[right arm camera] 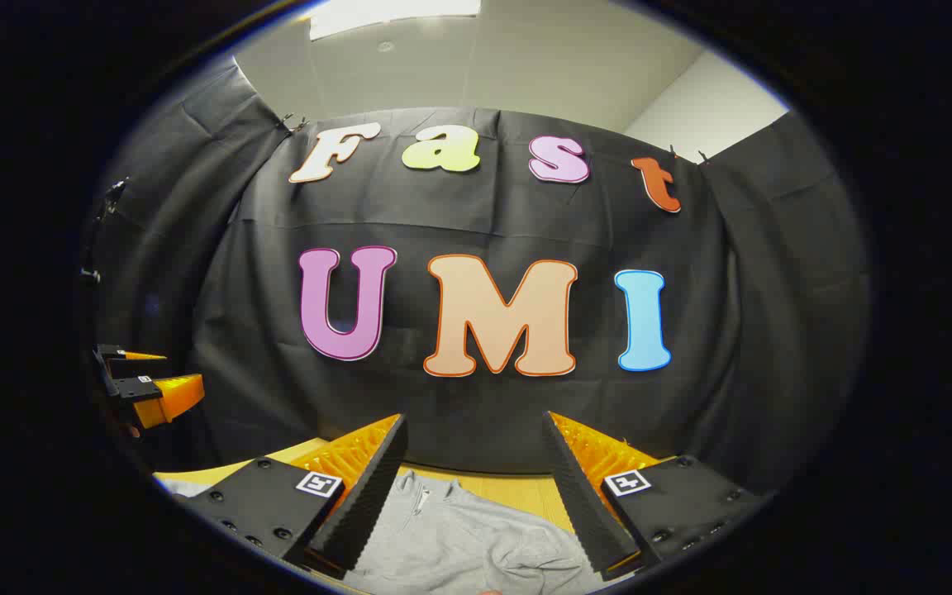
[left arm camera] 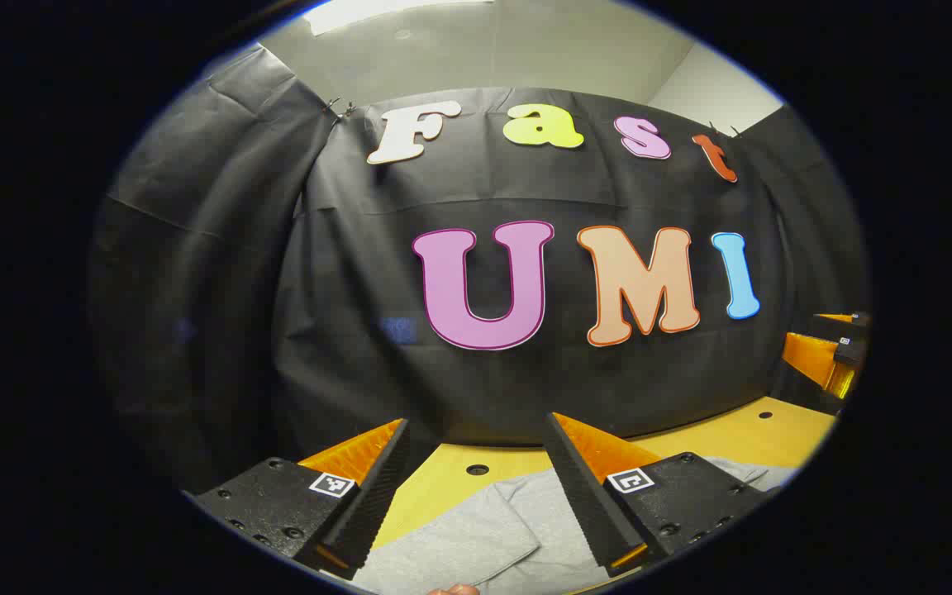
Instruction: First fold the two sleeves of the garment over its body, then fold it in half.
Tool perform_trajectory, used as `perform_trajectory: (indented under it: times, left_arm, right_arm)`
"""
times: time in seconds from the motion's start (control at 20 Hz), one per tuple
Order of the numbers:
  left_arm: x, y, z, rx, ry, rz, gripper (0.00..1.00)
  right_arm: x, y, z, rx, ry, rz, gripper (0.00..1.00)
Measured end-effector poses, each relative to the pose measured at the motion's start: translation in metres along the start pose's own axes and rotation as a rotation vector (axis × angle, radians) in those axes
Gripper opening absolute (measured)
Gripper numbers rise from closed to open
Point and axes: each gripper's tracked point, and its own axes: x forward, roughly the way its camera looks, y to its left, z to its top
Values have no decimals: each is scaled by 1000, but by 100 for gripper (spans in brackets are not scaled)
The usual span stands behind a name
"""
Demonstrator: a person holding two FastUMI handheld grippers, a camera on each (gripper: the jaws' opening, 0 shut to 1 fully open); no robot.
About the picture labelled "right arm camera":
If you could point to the black backdrop cloth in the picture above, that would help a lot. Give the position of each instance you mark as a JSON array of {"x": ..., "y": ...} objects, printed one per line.
[{"x": 476, "y": 215}]

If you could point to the white ceiling light panel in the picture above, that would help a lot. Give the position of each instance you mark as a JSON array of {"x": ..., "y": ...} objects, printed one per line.
[{"x": 393, "y": 12}]

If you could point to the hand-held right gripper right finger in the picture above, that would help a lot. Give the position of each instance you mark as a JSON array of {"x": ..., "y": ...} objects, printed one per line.
[{"x": 587, "y": 504}]

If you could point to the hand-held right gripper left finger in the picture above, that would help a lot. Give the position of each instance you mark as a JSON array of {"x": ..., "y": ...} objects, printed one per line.
[{"x": 364, "y": 512}]

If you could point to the grey zip sweatshirt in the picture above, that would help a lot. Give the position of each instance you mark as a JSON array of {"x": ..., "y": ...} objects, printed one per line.
[{"x": 459, "y": 537}]

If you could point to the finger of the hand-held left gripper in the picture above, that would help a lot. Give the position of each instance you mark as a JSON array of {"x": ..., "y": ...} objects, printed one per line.
[
  {"x": 166, "y": 397},
  {"x": 112, "y": 355}
]

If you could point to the black backdrop clip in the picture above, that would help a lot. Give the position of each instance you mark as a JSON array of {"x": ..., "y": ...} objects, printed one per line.
[
  {"x": 294, "y": 124},
  {"x": 701, "y": 157}
]

